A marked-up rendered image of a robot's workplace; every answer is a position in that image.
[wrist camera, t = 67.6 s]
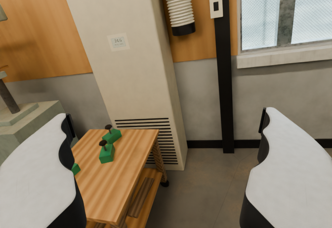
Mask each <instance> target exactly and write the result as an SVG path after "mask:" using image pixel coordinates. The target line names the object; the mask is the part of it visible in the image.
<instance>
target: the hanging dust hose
mask: <svg viewBox="0 0 332 228"><path fill-rule="evenodd" d="M166 1H167V4H168V6H167V7H169V8H168V10H169V13H170V14H169V16H170V19H171V20H170V21H171V24H172V26H171V28H172V35H173V36H183V35H188V34H192V33H194V32H195V31H196V28H195V22H194V21H195V20H193V19H194V17H193V16H194V15H193V14H192V13H193V12H192V10H193V9H192V6H191V4H192V3H191V0H166Z"/></svg>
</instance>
